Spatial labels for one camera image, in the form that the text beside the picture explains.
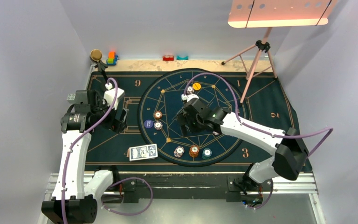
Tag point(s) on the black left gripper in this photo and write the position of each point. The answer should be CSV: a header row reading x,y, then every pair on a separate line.
x,y
115,125

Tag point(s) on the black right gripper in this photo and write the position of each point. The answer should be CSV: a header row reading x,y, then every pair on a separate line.
x,y
183,118

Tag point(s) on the yellow big blind button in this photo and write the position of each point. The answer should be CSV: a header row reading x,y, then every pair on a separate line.
x,y
196,86

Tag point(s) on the orange chip stack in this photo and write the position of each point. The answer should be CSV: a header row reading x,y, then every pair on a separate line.
x,y
194,151

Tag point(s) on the orange poker chip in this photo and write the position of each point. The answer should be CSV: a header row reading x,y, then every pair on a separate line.
x,y
157,115

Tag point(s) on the pink white chip stack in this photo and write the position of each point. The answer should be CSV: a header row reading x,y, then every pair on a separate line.
x,y
179,151

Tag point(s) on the teal chip stack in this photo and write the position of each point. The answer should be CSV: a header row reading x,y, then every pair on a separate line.
x,y
206,153

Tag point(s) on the purple small blind button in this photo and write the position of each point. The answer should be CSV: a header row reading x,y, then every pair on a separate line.
x,y
148,123

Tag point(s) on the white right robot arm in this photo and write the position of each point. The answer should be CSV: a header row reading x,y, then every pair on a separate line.
x,y
288,152

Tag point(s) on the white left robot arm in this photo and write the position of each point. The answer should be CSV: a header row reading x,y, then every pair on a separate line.
x,y
74,154

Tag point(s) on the round blue poker mat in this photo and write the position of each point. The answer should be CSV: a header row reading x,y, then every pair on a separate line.
x,y
164,95

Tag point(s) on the grey lego brick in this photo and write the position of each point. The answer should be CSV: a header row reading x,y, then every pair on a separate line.
x,y
71,98

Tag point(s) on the blue playing card deck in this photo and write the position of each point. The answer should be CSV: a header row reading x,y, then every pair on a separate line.
x,y
143,152

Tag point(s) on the orange green blue toy blocks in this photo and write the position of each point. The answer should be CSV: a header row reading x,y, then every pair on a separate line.
x,y
112,58

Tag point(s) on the teal toy block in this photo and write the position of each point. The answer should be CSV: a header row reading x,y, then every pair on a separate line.
x,y
182,57

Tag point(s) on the red toy block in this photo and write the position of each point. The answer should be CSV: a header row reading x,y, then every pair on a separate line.
x,y
168,58

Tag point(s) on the round brown knob stand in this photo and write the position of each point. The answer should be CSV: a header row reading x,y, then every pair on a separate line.
x,y
96,56

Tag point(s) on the pink music stand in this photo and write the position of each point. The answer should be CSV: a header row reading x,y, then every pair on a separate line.
x,y
270,14

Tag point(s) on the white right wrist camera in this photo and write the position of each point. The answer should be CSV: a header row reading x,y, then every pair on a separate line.
x,y
187,98

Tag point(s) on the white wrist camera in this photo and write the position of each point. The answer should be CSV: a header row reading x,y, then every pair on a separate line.
x,y
113,95
187,98

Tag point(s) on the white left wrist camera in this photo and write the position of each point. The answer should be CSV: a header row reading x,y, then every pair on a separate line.
x,y
113,95

